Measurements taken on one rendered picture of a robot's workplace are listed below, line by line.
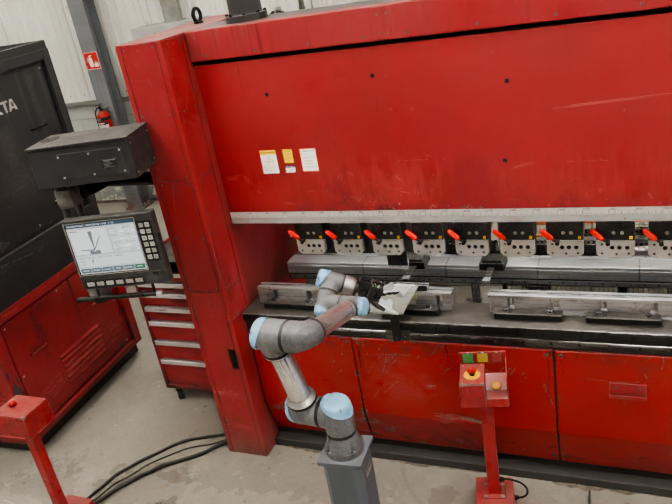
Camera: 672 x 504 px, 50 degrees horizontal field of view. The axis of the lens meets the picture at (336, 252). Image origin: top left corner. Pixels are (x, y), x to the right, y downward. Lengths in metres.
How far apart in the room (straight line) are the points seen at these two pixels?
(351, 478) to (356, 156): 1.39
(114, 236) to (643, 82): 2.33
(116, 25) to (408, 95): 5.97
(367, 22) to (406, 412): 1.91
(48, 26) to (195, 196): 6.00
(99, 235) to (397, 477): 1.92
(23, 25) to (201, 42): 6.15
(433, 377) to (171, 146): 1.66
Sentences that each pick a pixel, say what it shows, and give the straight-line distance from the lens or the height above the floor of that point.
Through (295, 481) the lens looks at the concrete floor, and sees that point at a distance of 3.99.
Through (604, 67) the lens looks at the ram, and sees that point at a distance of 2.94.
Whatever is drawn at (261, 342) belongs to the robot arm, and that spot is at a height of 1.35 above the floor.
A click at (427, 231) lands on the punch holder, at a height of 1.30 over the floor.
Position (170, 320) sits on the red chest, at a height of 0.63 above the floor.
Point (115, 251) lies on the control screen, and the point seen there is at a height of 1.42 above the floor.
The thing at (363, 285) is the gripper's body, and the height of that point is 1.29.
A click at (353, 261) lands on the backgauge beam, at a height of 0.98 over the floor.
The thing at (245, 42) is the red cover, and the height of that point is 2.22.
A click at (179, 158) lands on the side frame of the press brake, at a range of 3.44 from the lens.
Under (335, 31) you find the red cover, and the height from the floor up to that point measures 2.22.
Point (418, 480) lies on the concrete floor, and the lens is 3.85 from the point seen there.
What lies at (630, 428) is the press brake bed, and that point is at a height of 0.38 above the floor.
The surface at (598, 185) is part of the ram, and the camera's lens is 3.08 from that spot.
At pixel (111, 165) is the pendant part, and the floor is 1.83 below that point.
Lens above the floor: 2.58
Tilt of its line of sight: 24 degrees down
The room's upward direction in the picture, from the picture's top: 10 degrees counter-clockwise
